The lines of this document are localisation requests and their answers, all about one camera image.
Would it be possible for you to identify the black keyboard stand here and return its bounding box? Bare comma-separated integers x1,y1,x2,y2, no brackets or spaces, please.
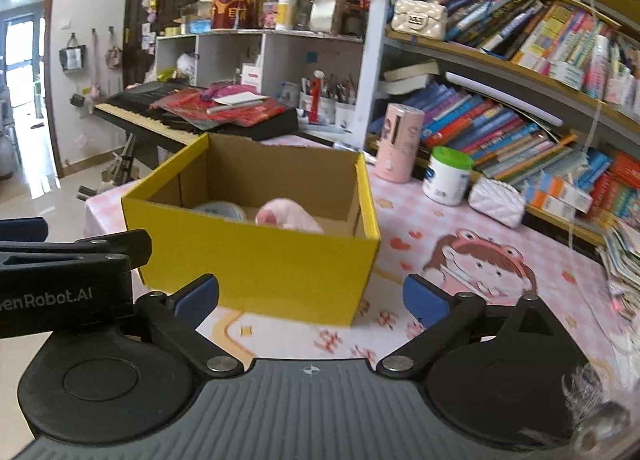
111,132,139,187

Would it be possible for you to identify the black electronic keyboard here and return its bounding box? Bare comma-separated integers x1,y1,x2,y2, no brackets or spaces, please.
93,81,300,146

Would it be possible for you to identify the white quilted pouch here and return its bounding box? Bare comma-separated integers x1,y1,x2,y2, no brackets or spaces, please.
468,176,527,229

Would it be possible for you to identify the white shelf unit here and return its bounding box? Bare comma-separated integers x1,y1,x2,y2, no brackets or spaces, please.
155,30,366,137

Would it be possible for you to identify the pink cylinder appliance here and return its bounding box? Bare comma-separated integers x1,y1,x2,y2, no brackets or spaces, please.
375,102,426,184

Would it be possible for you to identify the grey tote bag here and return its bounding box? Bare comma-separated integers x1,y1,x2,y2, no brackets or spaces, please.
59,35,87,74

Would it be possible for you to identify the pile of small orange boxes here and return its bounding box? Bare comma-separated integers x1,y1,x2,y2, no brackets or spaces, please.
520,172,594,214

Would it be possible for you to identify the white plastic bag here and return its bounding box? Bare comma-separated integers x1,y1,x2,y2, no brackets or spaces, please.
176,52,199,79

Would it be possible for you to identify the white red-striped box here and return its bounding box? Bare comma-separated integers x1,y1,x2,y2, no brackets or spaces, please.
241,62,264,94

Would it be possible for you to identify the shelf of thin children's books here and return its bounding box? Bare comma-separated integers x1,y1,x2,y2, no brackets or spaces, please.
445,0,640,107

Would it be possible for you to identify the red boxed book set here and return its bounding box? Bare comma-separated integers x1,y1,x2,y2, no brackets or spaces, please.
592,152,640,222

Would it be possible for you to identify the yellow cardboard box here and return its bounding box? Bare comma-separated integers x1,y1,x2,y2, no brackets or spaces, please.
121,132,382,327

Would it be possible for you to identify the thick beige book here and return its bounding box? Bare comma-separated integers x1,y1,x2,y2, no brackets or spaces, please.
378,60,441,97

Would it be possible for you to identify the fortune god figure box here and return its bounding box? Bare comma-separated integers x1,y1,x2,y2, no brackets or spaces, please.
211,0,261,31

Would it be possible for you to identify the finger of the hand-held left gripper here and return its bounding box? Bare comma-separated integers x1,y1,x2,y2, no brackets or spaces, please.
0,217,50,243
0,228,153,271

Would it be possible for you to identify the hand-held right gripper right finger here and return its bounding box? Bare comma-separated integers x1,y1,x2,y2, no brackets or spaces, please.
375,272,567,378

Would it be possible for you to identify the pink hanging bag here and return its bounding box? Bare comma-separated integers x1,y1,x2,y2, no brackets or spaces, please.
104,27,124,69

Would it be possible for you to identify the stack of papers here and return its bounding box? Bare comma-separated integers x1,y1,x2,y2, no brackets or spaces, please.
597,220,640,337

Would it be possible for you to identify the white bottle yellow label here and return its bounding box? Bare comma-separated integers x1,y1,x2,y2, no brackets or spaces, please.
276,0,298,32

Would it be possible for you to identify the cream quilted handbag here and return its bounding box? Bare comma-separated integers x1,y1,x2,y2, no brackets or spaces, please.
391,0,448,41

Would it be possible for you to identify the row of colourful books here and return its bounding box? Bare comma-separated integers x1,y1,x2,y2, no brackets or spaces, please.
400,82,577,182

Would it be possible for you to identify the white cable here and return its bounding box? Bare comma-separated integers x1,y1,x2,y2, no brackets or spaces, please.
567,0,640,357

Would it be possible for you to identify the dark wooden door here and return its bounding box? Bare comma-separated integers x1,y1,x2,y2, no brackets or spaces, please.
122,0,208,89

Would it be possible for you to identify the red hanging tassel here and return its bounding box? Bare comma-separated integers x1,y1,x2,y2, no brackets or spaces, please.
307,70,326,122

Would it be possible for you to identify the white notebook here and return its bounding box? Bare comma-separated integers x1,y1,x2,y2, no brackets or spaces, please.
207,92,271,115

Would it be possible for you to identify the white jar green lid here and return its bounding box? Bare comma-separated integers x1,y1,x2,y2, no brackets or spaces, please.
422,146,474,207

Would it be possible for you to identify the brown packing tape roll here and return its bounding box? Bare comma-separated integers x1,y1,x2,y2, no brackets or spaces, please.
192,200,247,222

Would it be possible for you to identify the pink plush paw toy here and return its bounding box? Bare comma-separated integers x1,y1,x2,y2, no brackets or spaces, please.
255,197,326,234

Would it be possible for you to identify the pale rolled poster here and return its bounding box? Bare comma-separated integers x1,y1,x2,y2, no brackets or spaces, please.
445,71,567,129

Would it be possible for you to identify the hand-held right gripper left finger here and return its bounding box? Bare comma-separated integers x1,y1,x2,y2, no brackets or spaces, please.
133,274,246,377

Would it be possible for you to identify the wooden bookshelf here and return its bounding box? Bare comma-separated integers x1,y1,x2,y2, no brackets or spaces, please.
357,0,640,252

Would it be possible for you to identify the white pen cup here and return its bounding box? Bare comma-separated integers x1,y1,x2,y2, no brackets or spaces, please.
334,100,357,131
299,92,337,125

